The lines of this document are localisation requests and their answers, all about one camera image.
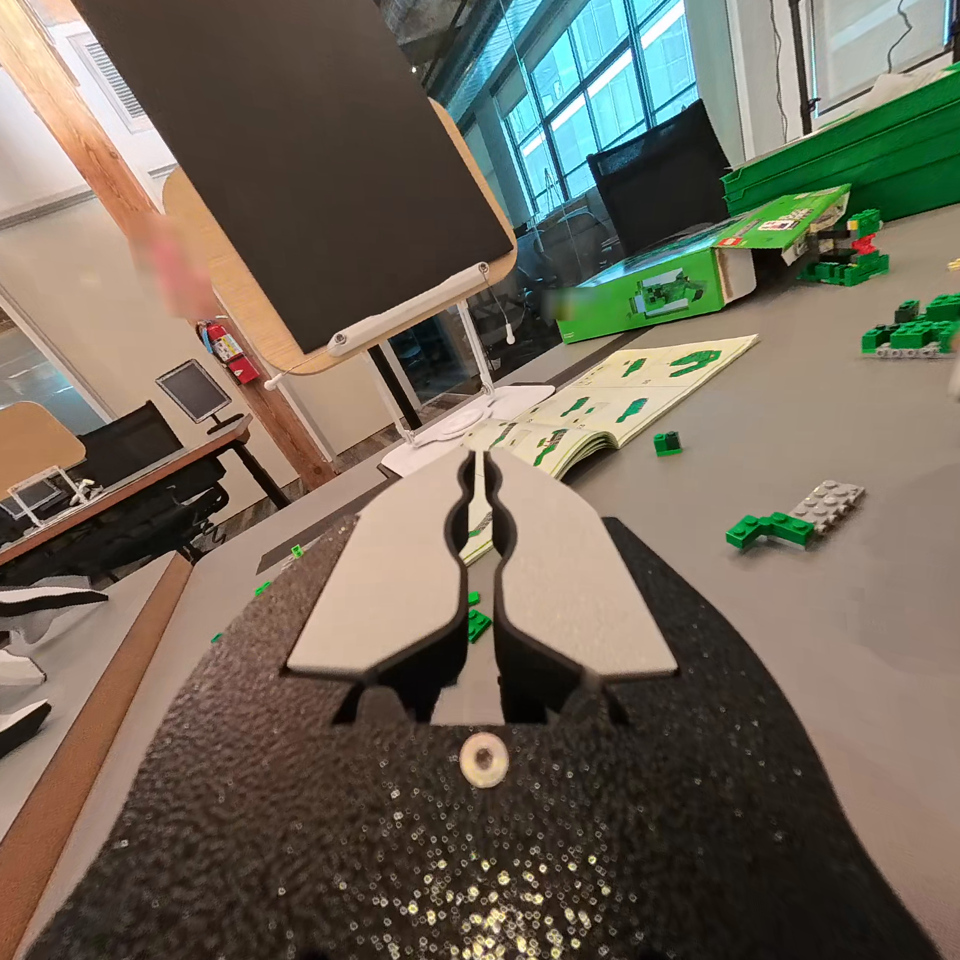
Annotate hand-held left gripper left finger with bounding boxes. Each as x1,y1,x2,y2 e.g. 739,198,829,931
286,448,477,684

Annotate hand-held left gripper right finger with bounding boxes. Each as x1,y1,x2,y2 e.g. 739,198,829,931
483,448,681,685

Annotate green angled brick assembly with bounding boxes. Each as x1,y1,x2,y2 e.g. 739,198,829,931
725,511,816,554

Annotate grey studded plate brick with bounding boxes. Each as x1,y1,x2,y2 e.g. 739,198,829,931
787,480,867,535

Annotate grey desk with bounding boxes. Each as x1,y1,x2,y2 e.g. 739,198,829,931
0,202,960,960

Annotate wood-edged side desk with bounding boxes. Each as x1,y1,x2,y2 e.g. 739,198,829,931
0,416,291,588

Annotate pile of small loose bricks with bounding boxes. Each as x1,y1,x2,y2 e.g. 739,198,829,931
212,543,494,644

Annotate open brick instruction booklet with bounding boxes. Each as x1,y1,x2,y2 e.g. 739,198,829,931
457,333,760,567

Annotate small monitor on stand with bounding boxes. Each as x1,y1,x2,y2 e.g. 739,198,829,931
156,358,246,435

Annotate red fire extinguisher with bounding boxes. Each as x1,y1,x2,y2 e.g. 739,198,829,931
196,318,261,386

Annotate green cardboard toy box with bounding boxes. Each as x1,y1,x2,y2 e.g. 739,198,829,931
558,183,853,346

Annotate black and white object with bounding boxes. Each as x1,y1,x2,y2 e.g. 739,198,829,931
0,585,111,759

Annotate black mesh office chair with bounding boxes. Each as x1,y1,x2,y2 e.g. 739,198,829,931
586,99,732,256

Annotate green bricks on grey base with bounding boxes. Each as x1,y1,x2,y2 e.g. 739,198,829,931
861,294,960,360

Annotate green red brick figure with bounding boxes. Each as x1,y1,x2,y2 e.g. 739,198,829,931
796,210,892,288

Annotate large paned window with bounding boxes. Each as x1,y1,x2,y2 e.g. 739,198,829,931
465,0,699,219

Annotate green plastic storage tray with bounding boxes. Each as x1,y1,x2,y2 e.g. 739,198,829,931
720,71,960,226

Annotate black tripod pole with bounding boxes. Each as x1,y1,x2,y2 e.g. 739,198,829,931
787,0,823,138

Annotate white hanging cable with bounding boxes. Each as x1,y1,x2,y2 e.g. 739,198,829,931
483,273,519,346

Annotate wooden post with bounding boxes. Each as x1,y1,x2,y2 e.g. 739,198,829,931
0,0,336,492

